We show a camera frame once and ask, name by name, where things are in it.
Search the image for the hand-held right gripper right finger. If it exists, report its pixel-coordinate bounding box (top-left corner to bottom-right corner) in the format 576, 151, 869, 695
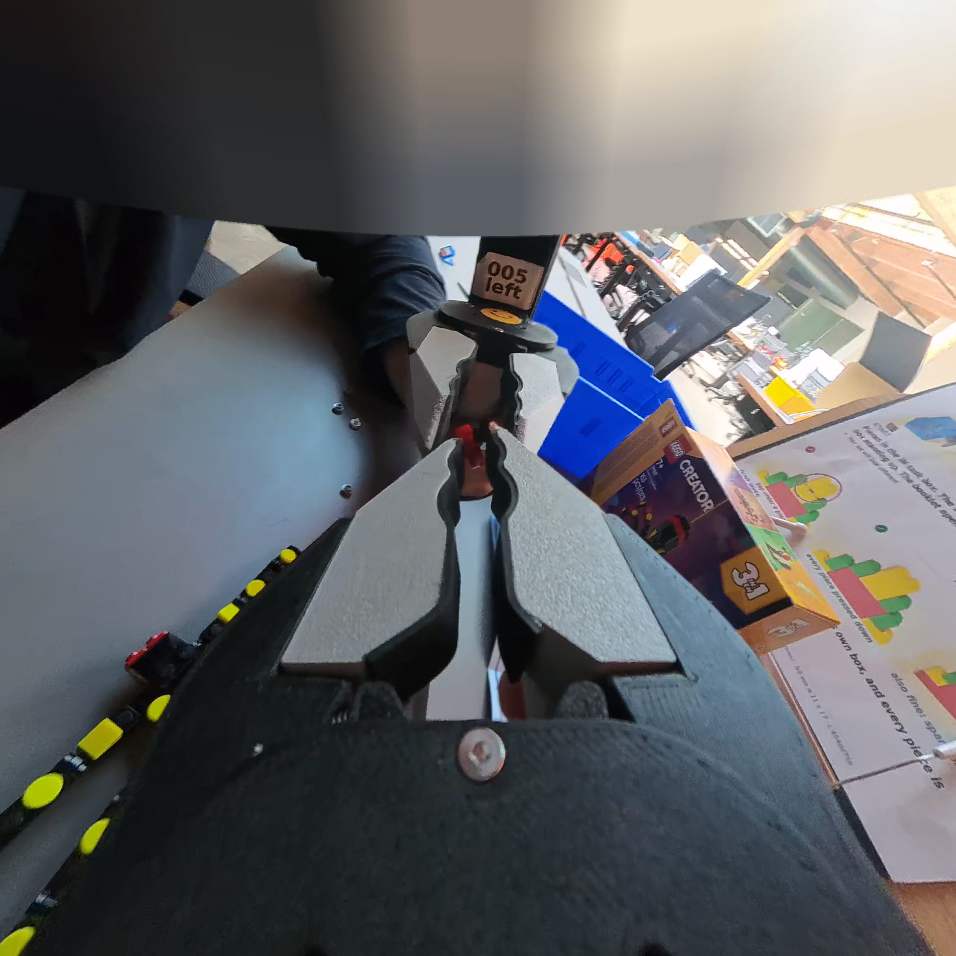
487, 428, 678, 702

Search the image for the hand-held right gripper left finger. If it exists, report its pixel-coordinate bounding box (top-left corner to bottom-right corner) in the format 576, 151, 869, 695
281, 439, 463, 702

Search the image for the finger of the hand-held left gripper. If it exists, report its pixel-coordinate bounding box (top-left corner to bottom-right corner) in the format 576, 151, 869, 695
407, 310, 479, 457
510, 350, 581, 451

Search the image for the red round lego piece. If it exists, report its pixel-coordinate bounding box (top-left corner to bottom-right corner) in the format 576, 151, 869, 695
450, 420, 500, 497

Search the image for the person's left forearm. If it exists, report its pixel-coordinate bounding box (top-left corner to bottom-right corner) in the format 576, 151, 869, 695
269, 228, 447, 408

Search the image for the lego set box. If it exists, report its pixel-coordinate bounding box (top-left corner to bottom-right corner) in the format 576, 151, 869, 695
590, 399, 841, 654

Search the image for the black yellow lego assembly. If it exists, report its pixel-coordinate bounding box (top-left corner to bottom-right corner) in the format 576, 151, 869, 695
0, 545, 303, 956

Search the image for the blue plastic bin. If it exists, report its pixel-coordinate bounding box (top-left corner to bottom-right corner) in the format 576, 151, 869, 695
536, 377, 643, 485
532, 290, 677, 408

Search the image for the black monitor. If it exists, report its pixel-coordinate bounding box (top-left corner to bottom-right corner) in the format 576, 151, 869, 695
623, 270, 772, 380

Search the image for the yellow box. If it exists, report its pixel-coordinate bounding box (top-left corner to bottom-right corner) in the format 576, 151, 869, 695
762, 377, 815, 417

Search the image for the printed instruction sheet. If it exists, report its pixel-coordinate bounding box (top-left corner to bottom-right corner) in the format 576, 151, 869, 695
735, 384, 956, 884

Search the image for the person's dark clothing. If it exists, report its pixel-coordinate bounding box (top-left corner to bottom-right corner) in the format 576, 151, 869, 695
0, 187, 218, 430

